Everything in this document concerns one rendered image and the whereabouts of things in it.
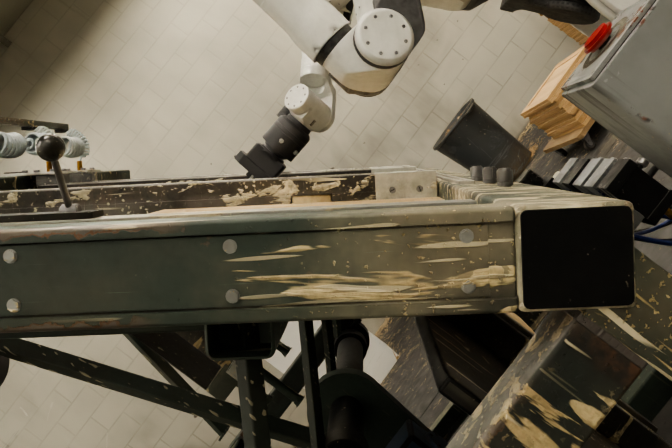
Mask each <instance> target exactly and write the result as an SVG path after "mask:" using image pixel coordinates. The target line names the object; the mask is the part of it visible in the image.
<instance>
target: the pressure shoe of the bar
mask: <svg viewBox="0 0 672 448"><path fill-rule="evenodd" d="M315 202H332V196H331V194H323V195H302V196H292V204H294V203H315Z"/></svg>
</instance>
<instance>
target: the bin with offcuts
mask: <svg viewBox="0 0 672 448"><path fill-rule="evenodd" d="M433 150H434V151H436V150H437V151H439V152H440V153H442V154H443V155H445V156H447V157H448V158H450V159H451V160H453V161H455V162H456V163H458V164H459V165H461V166H462V167H464V168H466V169H467V170H469V171H470V168H472V166H482V167H483V169H484V167H495V168H497V170H498V169H499V168H511V170H513V182H514V181H515V180H516V179H517V178H518V177H519V176H520V174H521V173H522V172H523V170H524V169H525V168H526V166H527V165H528V163H529V161H530V159H531V151H530V150H528V149H527V148H526V147H525V146H524V145H523V144H522V143H521V142H519V141H518V140H517V139H516V138H515V137H514V136H513V135H511V134H510V133H509V132H508V131H507V130H505V129H504V128H503V127H502V126H501V125H500V124H499V123H498V122H497V121H496V120H494V119H493V118H492V117H491V116H490V115H489V114H488V113H487V112H485V111H484V110H483V109H482V108H481V107H480V106H479V105H478V104H476V103H475V102H474V99H473V98H471V99H470V100H469V101H468V102H467V103H466V104H465V105H464V106H463V107H462V108H461V109H460V110H459V112H458V113H457V114H456V116H455V117H454V118H453V120H452V121H451V122H450V124H449V125H448V126H447V128H446V129H445V130H444V132H443V133H442V135H441V136H440V138H439V139H438V140H437V142H436V143H435V145H434V146H433Z"/></svg>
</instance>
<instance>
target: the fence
mask: <svg viewBox="0 0 672 448"><path fill-rule="evenodd" d="M469 204H477V201H474V200H472V199H459V200H437V201H416V202H394V203H373V204H351V205H330V206H308V207H287V208H265V209H244V210H222V211H200V212H179V213H157V214H136V215H114V216H101V217H97V218H92V219H73V220H51V221H29V222H8V223H0V226H14V225H36V224H57V223H79V222H101V221H122V220H144V219H166V218H187V217H209V216H231V215H252V214H274V213H296V212H317V211H339V210H361V209H383V208H404V207H426V206H448V205H469Z"/></svg>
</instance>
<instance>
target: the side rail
mask: <svg viewBox="0 0 672 448"><path fill-rule="evenodd" d="M514 224H515V212H514V208H513V207H512V206H509V205H506V204H503V203H491V204H469V205H448V206H426V207H404V208H383V209H361V210H339V211H317V212H296V213H274V214H252V215H231V216H209V217H187V218H166V219H144V220H122V221H101V222H79V223H57V224H36V225H14V226H0V333H19V332H43V331H68V330H93V329H118V328H142V327H167V326H192V325H217V324H241V323H266V322H291V321H316V320H340V319H365V318H390V317H415V316H439V315H464V314H489V313H514V312H517V310H518V295H517V289H516V262H515V234H514Z"/></svg>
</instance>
